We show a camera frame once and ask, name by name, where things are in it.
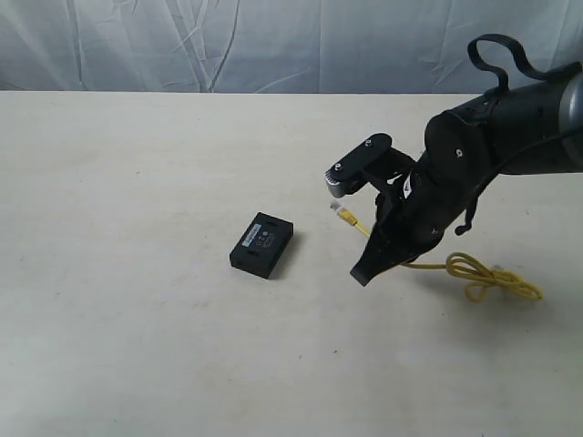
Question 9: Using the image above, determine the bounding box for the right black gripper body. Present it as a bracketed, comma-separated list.
[372, 157, 476, 259]

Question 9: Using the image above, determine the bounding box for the yellow ethernet cable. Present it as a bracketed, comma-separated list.
[328, 199, 545, 305]

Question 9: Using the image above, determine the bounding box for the black network switch box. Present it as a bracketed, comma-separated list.
[230, 212, 294, 279]

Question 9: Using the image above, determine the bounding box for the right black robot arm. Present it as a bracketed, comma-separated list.
[351, 74, 582, 286]

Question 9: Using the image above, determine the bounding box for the white wrinkled backdrop curtain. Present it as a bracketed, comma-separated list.
[1, 1, 582, 94]

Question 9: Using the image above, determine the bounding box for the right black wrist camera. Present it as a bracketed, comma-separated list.
[324, 133, 415, 198]

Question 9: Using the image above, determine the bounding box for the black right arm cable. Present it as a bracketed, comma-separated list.
[453, 34, 583, 236]

